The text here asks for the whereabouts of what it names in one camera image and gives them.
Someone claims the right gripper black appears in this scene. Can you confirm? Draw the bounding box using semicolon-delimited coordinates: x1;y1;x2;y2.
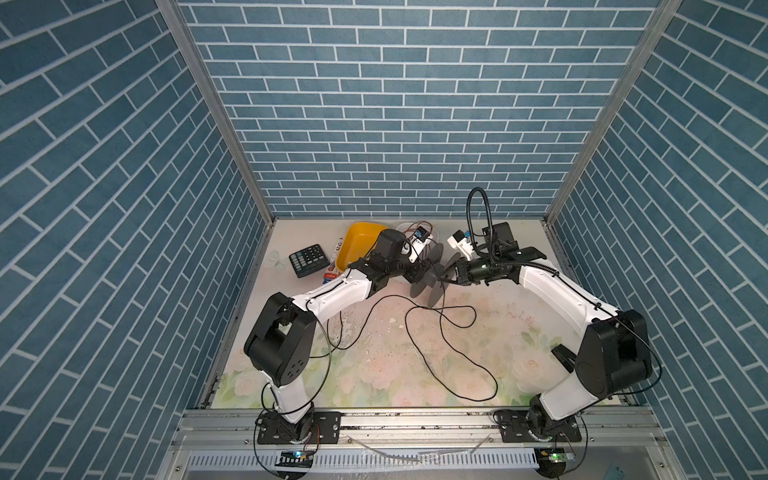
437;256;500;285

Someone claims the grey perforated cable spool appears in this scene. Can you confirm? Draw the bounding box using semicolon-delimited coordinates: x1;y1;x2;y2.
409;239;445;308

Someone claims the black cable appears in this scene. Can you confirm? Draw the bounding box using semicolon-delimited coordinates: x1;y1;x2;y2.
309;263;499;403

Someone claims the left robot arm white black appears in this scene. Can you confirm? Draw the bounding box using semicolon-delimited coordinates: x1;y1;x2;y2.
244;228;443;429

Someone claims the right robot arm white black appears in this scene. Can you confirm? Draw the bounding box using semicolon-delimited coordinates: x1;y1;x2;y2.
448;223;656;441

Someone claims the yellow plastic tub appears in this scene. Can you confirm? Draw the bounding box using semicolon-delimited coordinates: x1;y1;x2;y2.
336;222;387;272

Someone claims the white plastic tub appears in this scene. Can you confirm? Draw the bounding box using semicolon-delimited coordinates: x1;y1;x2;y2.
396;220;440;250

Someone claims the pencil box blue white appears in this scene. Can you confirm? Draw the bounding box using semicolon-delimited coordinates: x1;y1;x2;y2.
323;237;344;284

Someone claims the black calculator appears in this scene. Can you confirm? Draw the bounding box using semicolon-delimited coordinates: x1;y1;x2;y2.
289;244;330;278

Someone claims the black stapler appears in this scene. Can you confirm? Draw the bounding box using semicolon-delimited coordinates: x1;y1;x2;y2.
551;344;577;373

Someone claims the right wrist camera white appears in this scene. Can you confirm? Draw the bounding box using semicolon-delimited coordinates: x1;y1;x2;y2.
447;230;474;261

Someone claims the red cable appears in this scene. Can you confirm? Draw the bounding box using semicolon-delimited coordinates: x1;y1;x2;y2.
397;220;434;241

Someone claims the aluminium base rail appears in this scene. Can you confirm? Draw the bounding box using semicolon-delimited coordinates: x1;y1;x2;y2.
159;406;684;479

